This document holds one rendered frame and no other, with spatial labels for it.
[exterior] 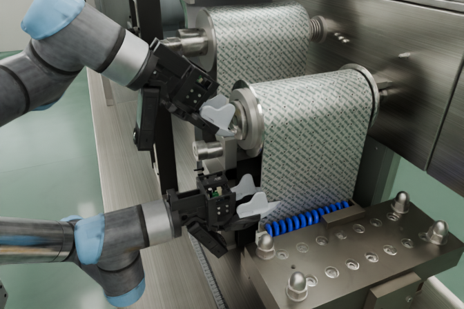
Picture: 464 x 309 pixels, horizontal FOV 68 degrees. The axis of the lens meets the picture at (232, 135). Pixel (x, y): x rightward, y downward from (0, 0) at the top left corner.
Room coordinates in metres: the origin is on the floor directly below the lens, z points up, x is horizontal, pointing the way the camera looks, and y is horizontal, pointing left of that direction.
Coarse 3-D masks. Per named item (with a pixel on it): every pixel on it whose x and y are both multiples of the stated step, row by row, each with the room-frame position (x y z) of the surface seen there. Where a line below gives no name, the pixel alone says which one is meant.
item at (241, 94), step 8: (240, 88) 0.60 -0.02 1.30; (232, 96) 0.61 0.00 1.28; (240, 96) 0.57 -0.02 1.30; (248, 96) 0.56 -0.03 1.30; (248, 104) 0.55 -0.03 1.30; (248, 112) 0.54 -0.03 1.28; (248, 120) 0.54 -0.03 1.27; (256, 120) 0.53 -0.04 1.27; (256, 128) 0.53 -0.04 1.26; (248, 136) 0.54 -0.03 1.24; (256, 136) 0.53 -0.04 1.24; (240, 144) 0.57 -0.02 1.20; (248, 144) 0.54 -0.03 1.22
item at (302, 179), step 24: (336, 144) 0.59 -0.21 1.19; (360, 144) 0.61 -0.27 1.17; (264, 168) 0.53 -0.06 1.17; (288, 168) 0.55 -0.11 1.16; (312, 168) 0.57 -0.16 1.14; (336, 168) 0.59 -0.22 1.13; (288, 192) 0.55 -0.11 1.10; (312, 192) 0.57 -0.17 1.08; (336, 192) 0.60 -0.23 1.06; (288, 216) 0.55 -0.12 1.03
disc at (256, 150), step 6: (234, 84) 0.63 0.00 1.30; (240, 84) 0.60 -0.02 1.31; (246, 84) 0.57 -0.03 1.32; (246, 90) 0.57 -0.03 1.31; (252, 90) 0.56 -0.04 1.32; (252, 96) 0.55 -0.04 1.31; (258, 102) 0.54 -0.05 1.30; (258, 108) 0.53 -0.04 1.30; (258, 114) 0.53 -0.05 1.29; (258, 120) 0.53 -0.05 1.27; (258, 126) 0.53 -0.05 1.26; (258, 132) 0.52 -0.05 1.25; (258, 138) 0.52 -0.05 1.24; (258, 144) 0.52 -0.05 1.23; (246, 150) 0.57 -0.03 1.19; (252, 150) 0.55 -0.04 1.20; (258, 150) 0.52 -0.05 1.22; (252, 156) 0.54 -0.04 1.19
